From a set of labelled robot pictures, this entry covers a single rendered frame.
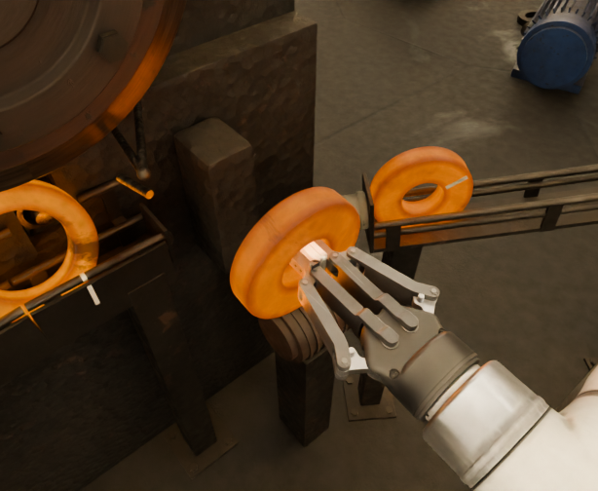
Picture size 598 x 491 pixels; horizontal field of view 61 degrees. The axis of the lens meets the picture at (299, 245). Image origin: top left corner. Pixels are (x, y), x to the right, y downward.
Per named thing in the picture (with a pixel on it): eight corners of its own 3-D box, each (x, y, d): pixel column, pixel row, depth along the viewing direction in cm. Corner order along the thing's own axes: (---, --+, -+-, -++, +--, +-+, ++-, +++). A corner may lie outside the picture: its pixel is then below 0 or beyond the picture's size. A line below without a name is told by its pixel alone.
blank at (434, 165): (394, 234, 87) (399, 248, 85) (349, 180, 77) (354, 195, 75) (481, 190, 81) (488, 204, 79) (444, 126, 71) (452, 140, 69)
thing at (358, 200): (309, 216, 84) (305, 190, 80) (362, 209, 84) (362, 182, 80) (312, 244, 80) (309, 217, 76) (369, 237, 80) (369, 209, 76)
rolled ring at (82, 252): (22, 150, 59) (17, 144, 61) (-113, 267, 54) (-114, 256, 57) (129, 247, 71) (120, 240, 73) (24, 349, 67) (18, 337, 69)
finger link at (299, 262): (326, 285, 50) (303, 301, 49) (294, 254, 53) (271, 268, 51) (327, 277, 49) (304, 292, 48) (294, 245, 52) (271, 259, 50)
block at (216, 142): (192, 242, 91) (166, 129, 73) (229, 221, 94) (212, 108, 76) (226, 279, 85) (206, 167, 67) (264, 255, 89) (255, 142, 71)
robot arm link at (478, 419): (522, 431, 46) (468, 382, 48) (567, 388, 39) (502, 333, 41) (457, 501, 42) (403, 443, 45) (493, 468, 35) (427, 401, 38)
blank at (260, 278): (214, 241, 46) (236, 264, 44) (343, 158, 51) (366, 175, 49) (239, 321, 58) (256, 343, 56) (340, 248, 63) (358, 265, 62)
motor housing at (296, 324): (265, 420, 127) (249, 291, 87) (331, 368, 136) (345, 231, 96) (298, 462, 120) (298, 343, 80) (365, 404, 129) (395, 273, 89)
